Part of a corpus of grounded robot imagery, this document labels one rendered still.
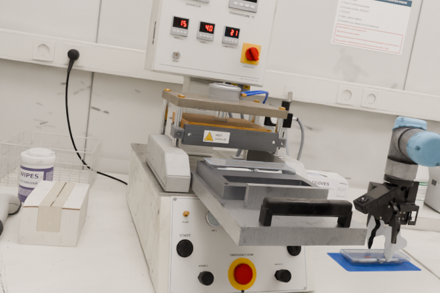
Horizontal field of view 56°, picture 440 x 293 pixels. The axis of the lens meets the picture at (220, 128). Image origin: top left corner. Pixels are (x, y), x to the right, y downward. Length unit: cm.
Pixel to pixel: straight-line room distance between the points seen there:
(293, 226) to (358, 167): 116
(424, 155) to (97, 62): 106
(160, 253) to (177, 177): 15
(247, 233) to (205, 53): 64
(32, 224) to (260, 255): 49
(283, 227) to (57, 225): 54
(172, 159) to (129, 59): 72
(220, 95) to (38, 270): 53
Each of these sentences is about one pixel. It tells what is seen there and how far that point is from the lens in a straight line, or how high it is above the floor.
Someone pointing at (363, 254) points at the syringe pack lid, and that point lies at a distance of 117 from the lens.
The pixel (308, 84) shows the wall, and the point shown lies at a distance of 159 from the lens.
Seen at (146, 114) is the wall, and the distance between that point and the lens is 156.
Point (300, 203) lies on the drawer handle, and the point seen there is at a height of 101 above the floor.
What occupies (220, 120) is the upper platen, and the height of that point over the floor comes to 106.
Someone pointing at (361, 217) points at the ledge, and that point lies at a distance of 147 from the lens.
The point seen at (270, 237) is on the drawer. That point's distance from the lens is 63.
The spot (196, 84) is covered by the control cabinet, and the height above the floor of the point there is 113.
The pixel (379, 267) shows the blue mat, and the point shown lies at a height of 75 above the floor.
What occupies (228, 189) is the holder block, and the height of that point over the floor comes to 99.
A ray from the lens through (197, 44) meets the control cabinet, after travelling 113.
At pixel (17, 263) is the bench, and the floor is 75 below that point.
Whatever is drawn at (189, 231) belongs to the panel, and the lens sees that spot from 83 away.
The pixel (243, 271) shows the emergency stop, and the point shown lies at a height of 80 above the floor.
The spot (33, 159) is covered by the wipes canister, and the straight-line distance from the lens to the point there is 117.
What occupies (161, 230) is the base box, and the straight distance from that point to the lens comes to 82.
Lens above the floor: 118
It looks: 8 degrees down
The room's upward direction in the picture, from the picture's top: 9 degrees clockwise
